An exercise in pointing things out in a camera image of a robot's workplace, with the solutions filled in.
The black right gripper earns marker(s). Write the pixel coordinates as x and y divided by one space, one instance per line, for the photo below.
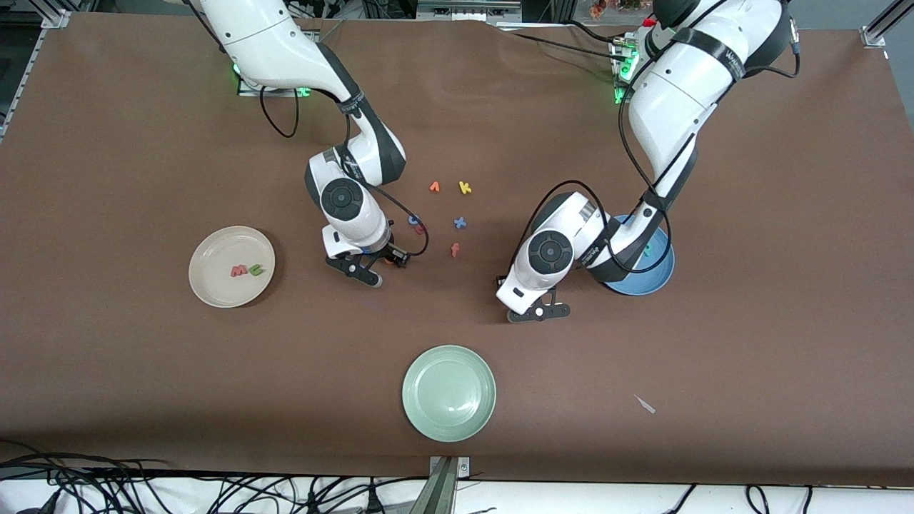
392 253

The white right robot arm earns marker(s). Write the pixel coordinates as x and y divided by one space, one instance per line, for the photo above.
271 43

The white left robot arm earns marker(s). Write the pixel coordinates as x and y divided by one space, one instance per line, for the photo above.
685 86

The pale green plate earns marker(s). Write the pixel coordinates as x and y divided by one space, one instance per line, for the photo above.
449 393

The blue plate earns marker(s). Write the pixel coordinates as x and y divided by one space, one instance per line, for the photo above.
653 275

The beige plate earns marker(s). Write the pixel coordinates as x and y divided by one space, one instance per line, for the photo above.
221 285

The white paper scrap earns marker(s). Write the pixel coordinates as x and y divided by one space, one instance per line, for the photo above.
645 405

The small orange object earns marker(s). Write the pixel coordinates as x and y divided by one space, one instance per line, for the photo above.
598 8

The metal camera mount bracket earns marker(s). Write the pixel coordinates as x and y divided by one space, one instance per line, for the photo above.
443 492

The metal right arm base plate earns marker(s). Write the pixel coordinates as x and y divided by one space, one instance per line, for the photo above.
246 89

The aluminium frame beam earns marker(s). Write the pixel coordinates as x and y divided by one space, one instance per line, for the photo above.
468 8

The aluminium frame corner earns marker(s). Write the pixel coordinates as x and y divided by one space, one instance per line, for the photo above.
56 19
877 28

